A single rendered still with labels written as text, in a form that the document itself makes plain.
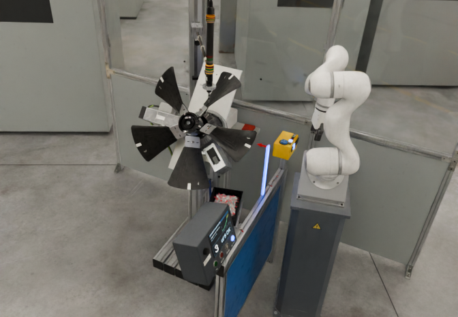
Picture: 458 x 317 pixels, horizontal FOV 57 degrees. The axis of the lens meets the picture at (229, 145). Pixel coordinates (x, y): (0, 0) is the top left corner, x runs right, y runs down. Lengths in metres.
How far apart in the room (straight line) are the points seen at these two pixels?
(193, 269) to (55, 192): 2.44
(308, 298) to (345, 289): 0.47
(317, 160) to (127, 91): 2.05
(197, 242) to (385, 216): 1.84
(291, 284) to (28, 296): 1.69
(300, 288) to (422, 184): 1.01
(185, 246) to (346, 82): 0.83
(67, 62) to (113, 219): 1.58
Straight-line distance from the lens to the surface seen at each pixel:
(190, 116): 2.26
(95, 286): 3.09
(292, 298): 2.75
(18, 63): 4.38
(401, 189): 2.97
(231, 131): 2.26
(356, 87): 1.61
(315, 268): 2.53
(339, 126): 1.70
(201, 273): 1.60
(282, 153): 2.42
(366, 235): 3.26
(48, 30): 4.17
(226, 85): 2.28
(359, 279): 3.23
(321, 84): 1.59
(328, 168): 1.83
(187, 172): 2.26
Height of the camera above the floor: 2.36
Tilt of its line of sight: 33 degrees down
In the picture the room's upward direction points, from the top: 3 degrees clockwise
